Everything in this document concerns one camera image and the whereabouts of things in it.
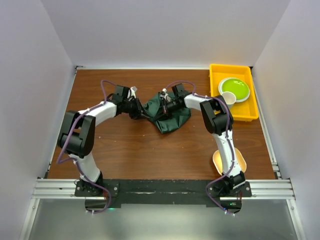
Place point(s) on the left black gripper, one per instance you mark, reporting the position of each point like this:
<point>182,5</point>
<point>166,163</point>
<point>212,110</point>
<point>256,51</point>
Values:
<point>139,110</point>

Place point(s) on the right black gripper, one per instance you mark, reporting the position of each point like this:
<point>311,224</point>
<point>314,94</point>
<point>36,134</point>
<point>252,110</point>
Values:
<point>169,114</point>

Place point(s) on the dark green cloth napkin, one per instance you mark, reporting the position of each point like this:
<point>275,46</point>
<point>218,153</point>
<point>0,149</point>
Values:
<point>166,124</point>

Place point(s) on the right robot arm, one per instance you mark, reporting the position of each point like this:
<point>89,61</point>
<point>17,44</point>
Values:
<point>218,121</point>

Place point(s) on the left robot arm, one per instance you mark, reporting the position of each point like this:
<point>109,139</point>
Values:
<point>77,134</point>

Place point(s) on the white blue mug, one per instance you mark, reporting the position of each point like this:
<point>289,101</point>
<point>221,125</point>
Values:
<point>229,98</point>

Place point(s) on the green plate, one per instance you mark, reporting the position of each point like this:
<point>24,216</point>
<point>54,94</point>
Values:
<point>237,86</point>

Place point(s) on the cream square bowl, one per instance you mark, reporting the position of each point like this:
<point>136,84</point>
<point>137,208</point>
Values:
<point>216,158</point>

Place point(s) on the yellow plastic bin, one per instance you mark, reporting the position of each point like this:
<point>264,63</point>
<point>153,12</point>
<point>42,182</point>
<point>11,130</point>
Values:
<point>245,111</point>

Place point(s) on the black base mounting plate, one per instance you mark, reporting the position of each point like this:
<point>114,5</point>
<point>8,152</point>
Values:
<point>162,192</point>

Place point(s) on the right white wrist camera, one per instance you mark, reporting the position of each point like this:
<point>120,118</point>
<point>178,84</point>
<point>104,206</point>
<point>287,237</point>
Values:
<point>164,93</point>

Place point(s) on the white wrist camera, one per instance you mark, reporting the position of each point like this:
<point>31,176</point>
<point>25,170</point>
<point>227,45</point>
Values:
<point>164,93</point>
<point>132,92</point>

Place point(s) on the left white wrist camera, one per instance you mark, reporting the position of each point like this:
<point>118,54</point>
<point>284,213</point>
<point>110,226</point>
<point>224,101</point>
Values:
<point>132,92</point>

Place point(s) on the aluminium frame rail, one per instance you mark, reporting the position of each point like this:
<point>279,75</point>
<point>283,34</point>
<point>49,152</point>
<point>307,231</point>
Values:
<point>129,149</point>

